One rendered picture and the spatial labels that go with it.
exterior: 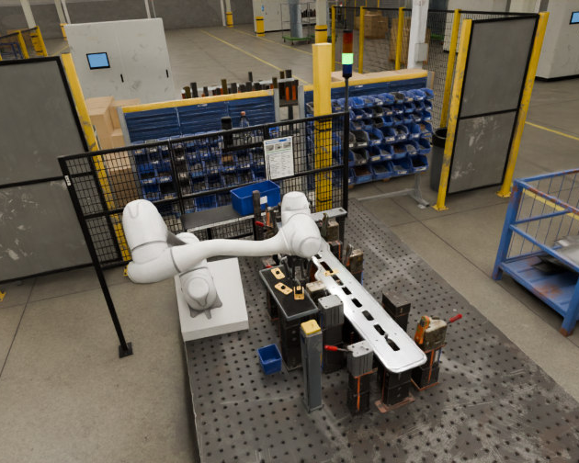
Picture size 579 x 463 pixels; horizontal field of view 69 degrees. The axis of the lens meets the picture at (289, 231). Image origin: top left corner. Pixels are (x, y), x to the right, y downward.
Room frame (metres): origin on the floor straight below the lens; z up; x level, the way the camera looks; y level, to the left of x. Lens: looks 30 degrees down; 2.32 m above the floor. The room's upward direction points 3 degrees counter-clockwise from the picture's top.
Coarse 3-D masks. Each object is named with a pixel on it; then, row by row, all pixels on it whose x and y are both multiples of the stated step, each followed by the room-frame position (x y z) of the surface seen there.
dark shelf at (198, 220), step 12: (288, 192) 2.83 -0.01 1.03; (180, 216) 2.55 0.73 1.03; (192, 216) 2.54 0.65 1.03; (204, 216) 2.53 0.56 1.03; (216, 216) 2.51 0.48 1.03; (228, 216) 2.50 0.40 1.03; (240, 216) 2.49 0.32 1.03; (252, 216) 2.51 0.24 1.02; (192, 228) 2.38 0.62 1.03; (204, 228) 2.40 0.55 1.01
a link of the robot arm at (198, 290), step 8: (192, 272) 1.75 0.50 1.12; (200, 272) 1.75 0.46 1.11; (208, 272) 1.78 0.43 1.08; (184, 280) 1.72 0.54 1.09; (192, 280) 1.68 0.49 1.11; (200, 280) 1.68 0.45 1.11; (208, 280) 1.70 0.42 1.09; (184, 288) 1.67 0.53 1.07; (192, 288) 1.65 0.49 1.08; (200, 288) 1.66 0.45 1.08; (208, 288) 1.67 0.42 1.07; (184, 296) 1.67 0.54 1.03; (192, 296) 1.63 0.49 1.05; (200, 296) 1.63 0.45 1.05; (208, 296) 1.65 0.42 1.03; (192, 304) 1.65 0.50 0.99; (200, 304) 1.65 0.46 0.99; (208, 304) 1.68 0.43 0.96
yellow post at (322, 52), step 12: (312, 48) 3.04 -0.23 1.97; (324, 48) 2.98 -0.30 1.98; (312, 60) 3.05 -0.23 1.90; (324, 60) 2.98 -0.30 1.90; (324, 72) 2.98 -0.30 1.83; (324, 84) 2.98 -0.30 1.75; (324, 96) 2.98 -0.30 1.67; (324, 108) 2.98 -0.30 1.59; (324, 120) 2.98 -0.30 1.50; (324, 132) 2.98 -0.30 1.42; (324, 144) 2.98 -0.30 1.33; (324, 156) 2.98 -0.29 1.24; (324, 180) 2.98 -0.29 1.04; (324, 192) 2.98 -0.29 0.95
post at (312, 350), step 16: (304, 336) 1.23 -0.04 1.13; (320, 336) 1.24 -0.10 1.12; (304, 352) 1.24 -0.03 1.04; (320, 352) 1.24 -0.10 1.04; (304, 368) 1.26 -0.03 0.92; (320, 368) 1.24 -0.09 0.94; (304, 384) 1.27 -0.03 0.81; (320, 384) 1.24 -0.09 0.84; (304, 400) 1.27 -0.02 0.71; (320, 400) 1.24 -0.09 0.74
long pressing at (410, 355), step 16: (320, 256) 2.00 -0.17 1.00; (320, 272) 1.84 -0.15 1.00; (336, 288) 1.69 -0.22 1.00; (352, 288) 1.69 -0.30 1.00; (352, 304) 1.57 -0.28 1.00; (368, 304) 1.56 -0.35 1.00; (352, 320) 1.45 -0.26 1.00; (384, 320) 1.45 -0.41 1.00; (368, 336) 1.35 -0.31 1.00; (400, 336) 1.34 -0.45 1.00; (384, 352) 1.25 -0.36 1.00; (400, 352) 1.25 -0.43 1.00; (416, 352) 1.24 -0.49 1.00; (400, 368) 1.16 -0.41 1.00
